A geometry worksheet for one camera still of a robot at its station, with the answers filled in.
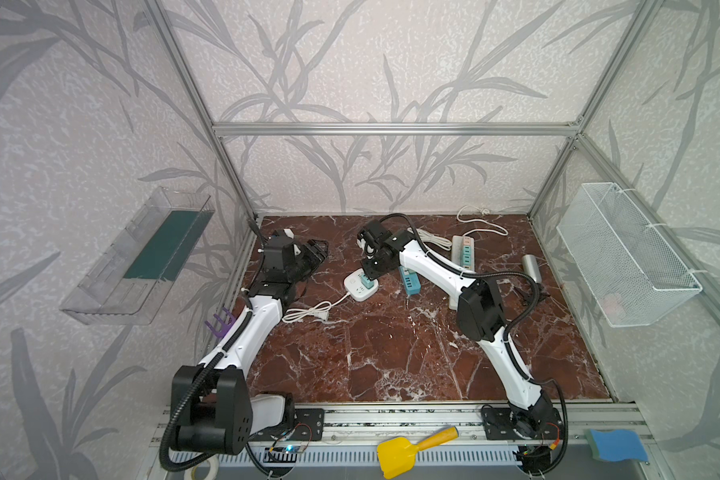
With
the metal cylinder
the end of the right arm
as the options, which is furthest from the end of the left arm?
the metal cylinder

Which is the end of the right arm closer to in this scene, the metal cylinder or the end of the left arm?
the end of the left arm

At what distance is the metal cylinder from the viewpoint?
100 cm
